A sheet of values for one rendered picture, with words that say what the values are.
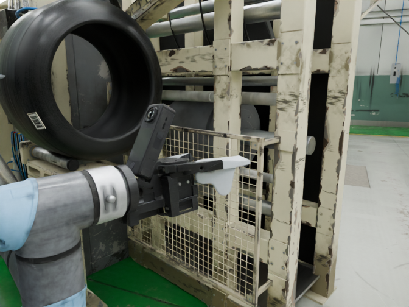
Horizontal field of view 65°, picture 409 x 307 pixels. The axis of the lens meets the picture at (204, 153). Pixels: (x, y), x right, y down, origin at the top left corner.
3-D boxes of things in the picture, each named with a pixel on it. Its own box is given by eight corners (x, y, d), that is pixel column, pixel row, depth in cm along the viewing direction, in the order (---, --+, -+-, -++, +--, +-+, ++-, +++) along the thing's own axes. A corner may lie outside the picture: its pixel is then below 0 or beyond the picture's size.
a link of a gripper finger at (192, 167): (220, 167, 52) (167, 173, 52) (220, 156, 52) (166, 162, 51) (224, 172, 48) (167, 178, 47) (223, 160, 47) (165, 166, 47)
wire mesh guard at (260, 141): (127, 237, 188) (120, 119, 173) (129, 236, 189) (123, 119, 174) (255, 309, 129) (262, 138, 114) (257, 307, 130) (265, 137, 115)
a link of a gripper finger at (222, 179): (251, 189, 53) (196, 195, 52) (249, 154, 52) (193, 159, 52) (256, 194, 50) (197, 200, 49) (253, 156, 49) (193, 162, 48)
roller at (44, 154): (42, 155, 141) (32, 158, 138) (40, 145, 140) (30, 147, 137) (80, 169, 118) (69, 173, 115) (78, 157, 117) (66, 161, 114)
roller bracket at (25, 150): (20, 164, 137) (18, 141, 135) (104, 150, 166) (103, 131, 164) (24, 165, 135) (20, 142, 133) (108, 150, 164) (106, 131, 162)
